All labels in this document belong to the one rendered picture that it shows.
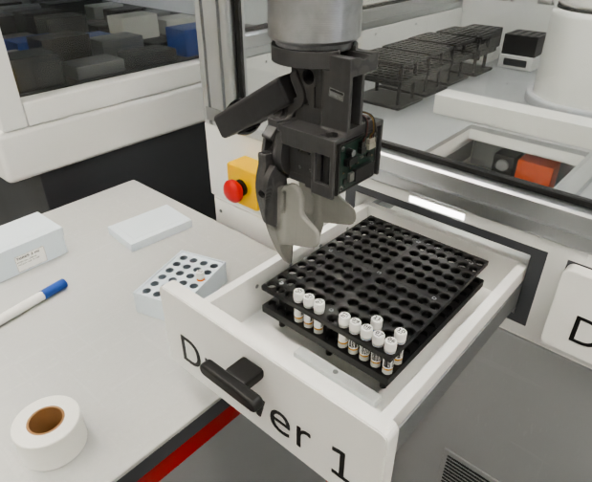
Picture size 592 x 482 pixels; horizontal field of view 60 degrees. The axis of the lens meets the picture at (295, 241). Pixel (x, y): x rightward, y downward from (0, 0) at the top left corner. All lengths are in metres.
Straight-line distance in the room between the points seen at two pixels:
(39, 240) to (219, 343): 0.50
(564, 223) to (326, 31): 0.36
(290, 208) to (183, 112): 0.92
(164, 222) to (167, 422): 0.45
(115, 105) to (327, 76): 0.89
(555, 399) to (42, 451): 0.62
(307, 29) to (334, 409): 0.30
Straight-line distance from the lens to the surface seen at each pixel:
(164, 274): 0.82
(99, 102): 1.24
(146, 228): 0.99
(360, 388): 0.56
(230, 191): 0.85
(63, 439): 0.63
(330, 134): 0.43
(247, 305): 0.64
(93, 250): 0.98
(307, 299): 0.56
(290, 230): 0.49
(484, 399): 0.84
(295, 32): 0.41
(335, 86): 0.42
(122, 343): 0.76
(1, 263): 0.95
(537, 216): 0.66
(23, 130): 1.18
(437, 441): 0.95
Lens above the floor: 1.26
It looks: 32 degrees down
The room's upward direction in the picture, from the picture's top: straight up
